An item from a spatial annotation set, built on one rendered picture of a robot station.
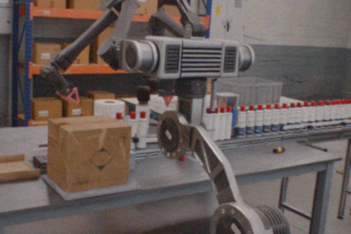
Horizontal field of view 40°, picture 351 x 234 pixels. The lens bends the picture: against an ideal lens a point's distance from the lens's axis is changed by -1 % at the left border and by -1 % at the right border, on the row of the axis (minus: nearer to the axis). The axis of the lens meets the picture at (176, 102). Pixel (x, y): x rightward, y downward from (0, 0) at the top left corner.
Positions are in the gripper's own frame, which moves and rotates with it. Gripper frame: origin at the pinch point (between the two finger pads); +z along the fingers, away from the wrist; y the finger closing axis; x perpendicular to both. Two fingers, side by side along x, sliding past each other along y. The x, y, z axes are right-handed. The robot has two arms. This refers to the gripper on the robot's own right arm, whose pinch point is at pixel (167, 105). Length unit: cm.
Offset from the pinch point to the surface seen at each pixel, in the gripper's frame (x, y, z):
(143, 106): -12.9, 8.2, 2.4
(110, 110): -38.1, 18.1, 9.8
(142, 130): 13.6, 24.3, 9.3
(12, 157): -3, 91, 21
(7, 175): 23, 100, 21
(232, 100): 2.8, -49.2, -1.0
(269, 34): -425, -512, -16
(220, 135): 14.9, -31.0, 17.9
